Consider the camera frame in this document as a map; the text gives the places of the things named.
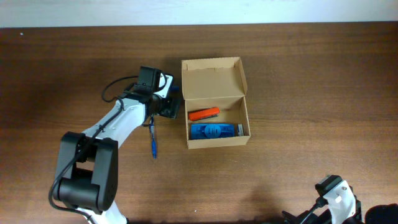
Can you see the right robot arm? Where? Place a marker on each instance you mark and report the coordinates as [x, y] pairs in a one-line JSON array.
[[377, 214]]

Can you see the white marker blue cap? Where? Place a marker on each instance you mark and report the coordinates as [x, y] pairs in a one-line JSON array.
[[174, 88]]

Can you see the orange stapler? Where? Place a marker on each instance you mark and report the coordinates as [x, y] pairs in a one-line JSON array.
[[203, 114]]

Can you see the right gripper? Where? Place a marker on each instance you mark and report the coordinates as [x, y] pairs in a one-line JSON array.
[[292, 218]]

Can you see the blue ballpoint pen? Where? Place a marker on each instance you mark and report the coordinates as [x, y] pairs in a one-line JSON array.
[[153, 141]]

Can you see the brown cardboard box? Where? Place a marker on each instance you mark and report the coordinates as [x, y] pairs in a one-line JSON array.
[[216, 83]]

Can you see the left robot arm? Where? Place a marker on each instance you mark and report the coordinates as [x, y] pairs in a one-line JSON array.
[[86, 176]]

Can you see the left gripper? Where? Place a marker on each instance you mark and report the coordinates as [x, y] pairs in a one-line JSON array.
[[171, 109]]

